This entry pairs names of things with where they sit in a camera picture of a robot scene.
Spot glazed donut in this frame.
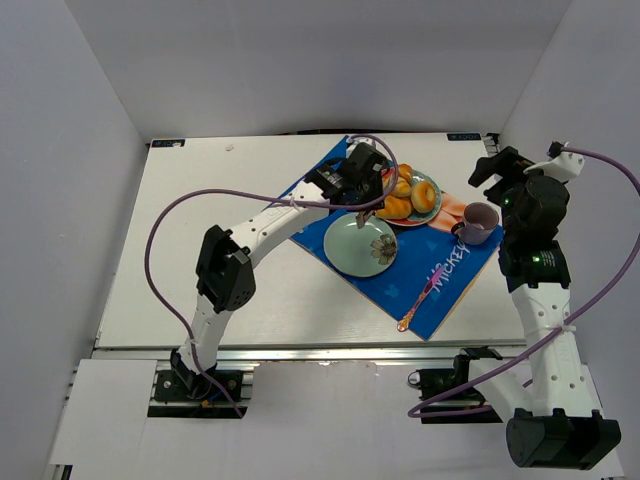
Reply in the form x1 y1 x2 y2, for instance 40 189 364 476
410 181 437 213

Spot small bread roll back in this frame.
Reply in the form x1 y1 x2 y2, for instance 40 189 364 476
396 163 413 184

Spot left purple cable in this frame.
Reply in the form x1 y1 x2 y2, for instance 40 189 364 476
144 133 400 419

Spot purple mug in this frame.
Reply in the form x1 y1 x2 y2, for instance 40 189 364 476
450 202 499 245

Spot silver metal tongs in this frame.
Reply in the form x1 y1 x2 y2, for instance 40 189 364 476
356 210 374 229

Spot blue label sticker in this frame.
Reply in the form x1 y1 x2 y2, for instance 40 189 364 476
150 139 186 148
446 132 483 142

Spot pink gold ornate knife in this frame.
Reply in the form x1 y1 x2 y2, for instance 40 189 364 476
397 266 444 332

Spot aluminium rail table edge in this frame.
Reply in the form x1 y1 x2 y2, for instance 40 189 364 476
91 344 462 363

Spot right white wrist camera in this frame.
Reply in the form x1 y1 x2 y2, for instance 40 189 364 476
524 141 585 183

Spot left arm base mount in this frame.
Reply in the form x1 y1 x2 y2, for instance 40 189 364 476
147 366 253 420

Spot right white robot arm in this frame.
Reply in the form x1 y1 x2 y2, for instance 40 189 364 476
469 147 621 470

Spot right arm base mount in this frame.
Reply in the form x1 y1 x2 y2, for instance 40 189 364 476
412 347 506 425

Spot croissant bread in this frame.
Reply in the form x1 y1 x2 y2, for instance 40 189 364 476
383 176 411 198
375 195 413 220

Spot blue label sticker right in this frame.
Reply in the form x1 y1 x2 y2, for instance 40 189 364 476
446 132 483 142

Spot green floral plate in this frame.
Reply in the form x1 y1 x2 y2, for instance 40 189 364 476
323 214 398 278

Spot croissant bread middle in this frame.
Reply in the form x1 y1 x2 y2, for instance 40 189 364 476
383 176 411 198

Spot croissant bread front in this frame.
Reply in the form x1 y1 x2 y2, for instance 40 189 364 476
375 195 413 220

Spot red rimmed bread plate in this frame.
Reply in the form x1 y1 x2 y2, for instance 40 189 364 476
382 168 442 227

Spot blue label sticker left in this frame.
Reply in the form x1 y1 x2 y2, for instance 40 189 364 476
150 139 186 148

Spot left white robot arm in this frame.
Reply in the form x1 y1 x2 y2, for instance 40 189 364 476
170 142 389 399

